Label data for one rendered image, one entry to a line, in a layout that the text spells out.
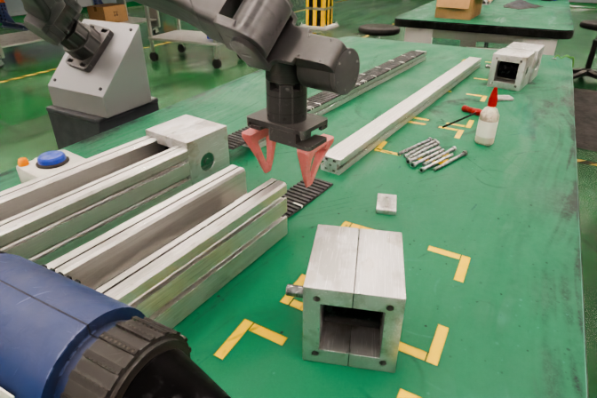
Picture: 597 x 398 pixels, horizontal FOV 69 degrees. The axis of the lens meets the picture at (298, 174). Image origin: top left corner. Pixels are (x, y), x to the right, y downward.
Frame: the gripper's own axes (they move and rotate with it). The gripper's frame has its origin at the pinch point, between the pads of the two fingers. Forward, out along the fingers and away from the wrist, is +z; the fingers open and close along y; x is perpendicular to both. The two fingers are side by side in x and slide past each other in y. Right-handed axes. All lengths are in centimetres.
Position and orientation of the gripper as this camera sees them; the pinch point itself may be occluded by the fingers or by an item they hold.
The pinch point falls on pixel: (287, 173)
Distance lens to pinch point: 65.9
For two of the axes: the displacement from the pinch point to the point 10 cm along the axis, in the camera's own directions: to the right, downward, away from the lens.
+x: 5.7, -3.8, 7.2
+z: 0.0, 8.9, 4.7
